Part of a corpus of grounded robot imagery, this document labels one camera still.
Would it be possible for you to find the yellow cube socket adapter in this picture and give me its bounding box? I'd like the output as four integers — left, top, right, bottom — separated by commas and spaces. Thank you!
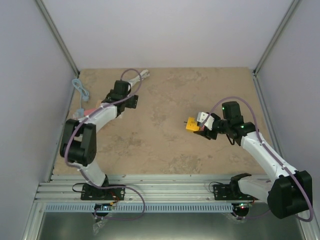
184, 117, 201, 132

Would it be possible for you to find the white power cable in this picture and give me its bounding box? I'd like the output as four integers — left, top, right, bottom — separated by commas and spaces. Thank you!
128, 69, 151, 86

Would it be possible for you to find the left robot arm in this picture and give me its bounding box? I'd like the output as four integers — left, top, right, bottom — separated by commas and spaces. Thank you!
59, 80, 139, 200

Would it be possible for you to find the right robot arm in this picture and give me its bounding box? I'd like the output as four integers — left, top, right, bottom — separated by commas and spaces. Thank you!
192, 97, 314, 222

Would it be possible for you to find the pink cube socket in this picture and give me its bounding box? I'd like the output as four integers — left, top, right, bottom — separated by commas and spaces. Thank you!
84, 108, 96, 116

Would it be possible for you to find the light blue power strip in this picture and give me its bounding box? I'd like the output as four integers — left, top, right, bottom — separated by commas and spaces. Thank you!
75, 108, 85, 118

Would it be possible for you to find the white charger with ribbon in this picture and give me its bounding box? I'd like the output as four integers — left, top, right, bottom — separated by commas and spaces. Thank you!
72, 112, 81, 120

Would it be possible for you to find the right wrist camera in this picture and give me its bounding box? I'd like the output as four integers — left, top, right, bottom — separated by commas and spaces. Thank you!
196, 112, 215, 130

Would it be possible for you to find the light blue coiled cable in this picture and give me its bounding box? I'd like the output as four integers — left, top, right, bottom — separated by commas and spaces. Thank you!
71, 78, 91, 111

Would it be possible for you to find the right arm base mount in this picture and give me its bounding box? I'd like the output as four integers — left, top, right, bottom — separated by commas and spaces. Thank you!
212, 184, 254, 201

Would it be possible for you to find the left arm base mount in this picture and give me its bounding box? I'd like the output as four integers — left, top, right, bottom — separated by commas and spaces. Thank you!
80, 183, 126, 201

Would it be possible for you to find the aluminium rail frame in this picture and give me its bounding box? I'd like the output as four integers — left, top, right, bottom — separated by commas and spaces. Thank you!
34, 174, 276, 204

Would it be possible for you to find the light blue cable duct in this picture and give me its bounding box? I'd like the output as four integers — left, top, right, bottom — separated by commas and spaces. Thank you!
44, 203, 234, 213

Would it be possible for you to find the left aluminium corner post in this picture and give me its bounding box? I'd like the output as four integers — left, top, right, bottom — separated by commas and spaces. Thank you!
34, 0, 80, 78

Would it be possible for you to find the aluminium corner post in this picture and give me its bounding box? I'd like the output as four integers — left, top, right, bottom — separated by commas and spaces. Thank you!
34, 0, 80, 78
252, 0, 302, 77

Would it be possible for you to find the right aluminium corner post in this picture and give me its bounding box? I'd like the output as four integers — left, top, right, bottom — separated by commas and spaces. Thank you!
252, 0, 302, 77

